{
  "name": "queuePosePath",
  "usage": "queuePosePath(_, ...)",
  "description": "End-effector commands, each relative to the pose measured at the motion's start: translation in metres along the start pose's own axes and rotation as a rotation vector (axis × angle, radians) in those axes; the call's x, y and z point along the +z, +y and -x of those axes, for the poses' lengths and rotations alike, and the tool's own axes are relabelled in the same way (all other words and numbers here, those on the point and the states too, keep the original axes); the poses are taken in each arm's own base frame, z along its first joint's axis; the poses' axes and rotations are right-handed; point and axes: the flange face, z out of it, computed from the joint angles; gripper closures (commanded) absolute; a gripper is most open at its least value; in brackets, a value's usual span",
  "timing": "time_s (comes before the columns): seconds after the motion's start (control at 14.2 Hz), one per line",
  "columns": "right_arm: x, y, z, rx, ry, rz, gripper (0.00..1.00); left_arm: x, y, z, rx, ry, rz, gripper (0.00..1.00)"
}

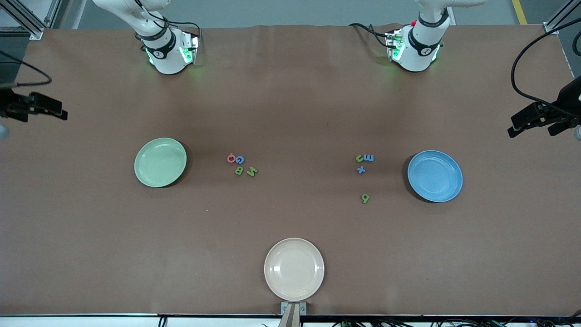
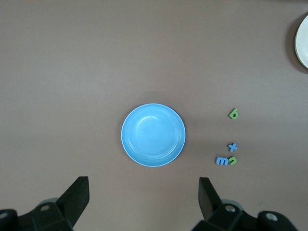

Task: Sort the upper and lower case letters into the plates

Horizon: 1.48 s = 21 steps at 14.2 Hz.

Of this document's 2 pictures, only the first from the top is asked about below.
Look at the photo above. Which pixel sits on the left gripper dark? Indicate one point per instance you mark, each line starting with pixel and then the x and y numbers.
pixel 569 101

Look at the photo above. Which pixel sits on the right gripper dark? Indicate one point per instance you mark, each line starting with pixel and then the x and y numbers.
pixel 12 107

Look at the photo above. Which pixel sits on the pink foam letter Q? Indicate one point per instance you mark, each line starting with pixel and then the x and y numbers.
pixel 228 159

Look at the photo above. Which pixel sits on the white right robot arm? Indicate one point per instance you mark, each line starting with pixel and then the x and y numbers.
pixel 165 54

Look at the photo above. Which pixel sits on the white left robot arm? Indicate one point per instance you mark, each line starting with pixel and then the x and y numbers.
pixel 420 50

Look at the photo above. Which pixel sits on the blue plate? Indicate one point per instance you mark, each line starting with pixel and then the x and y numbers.
pixel 435 176

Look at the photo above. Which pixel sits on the light green plate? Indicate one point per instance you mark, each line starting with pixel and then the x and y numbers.
pixel 160 162

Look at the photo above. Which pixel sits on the brown table mat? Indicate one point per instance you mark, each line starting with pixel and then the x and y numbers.
pixel 290 113

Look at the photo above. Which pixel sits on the beige plate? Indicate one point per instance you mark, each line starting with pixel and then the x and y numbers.
pixel 294 269

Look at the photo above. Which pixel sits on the left base connector bracket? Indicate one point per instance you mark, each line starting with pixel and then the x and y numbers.
pixel 391 41

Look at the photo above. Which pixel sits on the base connector bracket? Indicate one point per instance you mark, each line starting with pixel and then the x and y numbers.
pixel 391 41
pixel 194 43

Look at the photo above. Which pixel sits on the right base connector bracket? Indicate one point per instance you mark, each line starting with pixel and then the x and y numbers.
pixel 194 43

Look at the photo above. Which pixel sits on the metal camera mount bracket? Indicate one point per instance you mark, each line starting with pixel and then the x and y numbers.
pixel 286 309

